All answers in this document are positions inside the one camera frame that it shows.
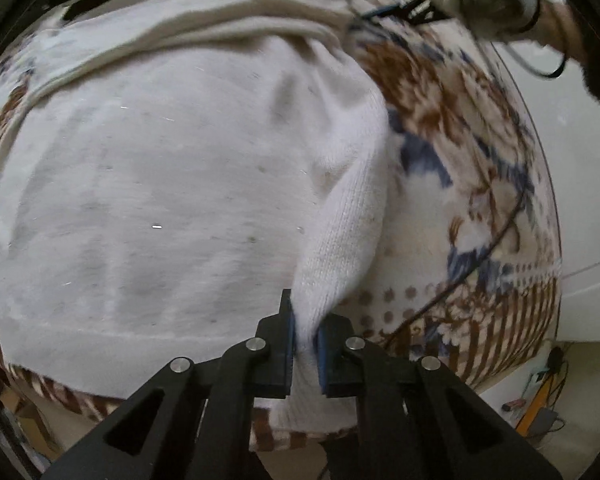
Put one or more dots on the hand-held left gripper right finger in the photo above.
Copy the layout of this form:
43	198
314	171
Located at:
322	357

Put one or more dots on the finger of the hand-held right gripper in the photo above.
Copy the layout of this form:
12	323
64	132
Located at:
387	10

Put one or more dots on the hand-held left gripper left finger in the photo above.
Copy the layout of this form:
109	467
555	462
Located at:
288	332

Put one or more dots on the white knit sweater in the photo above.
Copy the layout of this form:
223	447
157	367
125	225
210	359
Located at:
170	200

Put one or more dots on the person's right forearm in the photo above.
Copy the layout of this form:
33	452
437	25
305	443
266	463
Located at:
570	30

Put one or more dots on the floral brown blue blanket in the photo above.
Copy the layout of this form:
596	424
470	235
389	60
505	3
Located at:
460	125

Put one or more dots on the small red item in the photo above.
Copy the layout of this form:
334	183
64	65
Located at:
514	404

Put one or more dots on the orange tool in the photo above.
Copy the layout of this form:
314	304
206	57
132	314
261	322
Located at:
535	405

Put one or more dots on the grey box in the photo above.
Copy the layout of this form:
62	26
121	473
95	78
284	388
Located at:
547	420

